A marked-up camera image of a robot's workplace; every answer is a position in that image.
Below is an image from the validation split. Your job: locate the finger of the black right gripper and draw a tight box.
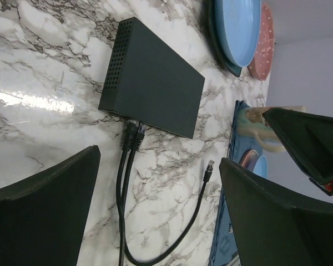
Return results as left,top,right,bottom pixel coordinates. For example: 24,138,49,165
263,108,333,183

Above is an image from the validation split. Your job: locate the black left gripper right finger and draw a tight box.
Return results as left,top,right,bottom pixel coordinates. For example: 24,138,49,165
219,158,333,265

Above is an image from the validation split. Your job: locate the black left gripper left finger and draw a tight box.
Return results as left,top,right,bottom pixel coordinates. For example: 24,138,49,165
0,145,100,265

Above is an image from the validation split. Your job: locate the black network switch box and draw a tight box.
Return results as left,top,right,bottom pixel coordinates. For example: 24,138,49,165
98,17,205,139

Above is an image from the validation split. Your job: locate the dark blue placemat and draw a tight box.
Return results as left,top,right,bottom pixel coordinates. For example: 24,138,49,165
208,100,263,265

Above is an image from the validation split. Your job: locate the light blue plate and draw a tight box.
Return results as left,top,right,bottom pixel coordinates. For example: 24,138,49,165
253,155,268,179

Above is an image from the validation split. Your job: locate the cream ceramic mug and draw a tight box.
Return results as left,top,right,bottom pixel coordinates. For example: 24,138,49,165
237,105,306,154

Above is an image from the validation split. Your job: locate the pink plate on placemat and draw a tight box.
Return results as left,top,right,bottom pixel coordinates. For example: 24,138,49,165
239,149,259,168

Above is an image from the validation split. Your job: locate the pink dotted plate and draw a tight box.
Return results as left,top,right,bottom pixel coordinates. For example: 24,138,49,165
248,3,275,81

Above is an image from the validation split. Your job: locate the blue round plate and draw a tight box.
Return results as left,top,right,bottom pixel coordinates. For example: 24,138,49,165
214,0,261,68

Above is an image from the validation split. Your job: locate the dark teal plate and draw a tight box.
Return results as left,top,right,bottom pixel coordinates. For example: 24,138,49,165
205,1,242,78

